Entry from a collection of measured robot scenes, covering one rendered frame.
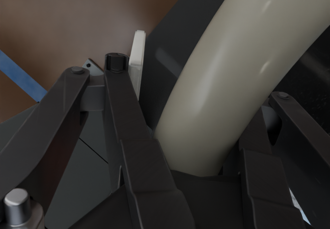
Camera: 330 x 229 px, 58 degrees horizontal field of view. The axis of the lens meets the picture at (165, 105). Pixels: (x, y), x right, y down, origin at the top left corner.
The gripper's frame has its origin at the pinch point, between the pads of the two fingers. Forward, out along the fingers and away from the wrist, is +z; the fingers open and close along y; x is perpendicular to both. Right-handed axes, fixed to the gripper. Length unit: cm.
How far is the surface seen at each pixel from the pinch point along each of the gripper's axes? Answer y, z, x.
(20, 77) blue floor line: -62, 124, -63
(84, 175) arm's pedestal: -16, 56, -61
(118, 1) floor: -14, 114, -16
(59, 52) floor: -41, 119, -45
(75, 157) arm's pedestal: -20, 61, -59
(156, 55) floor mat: 4, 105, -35
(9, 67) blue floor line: -68, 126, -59
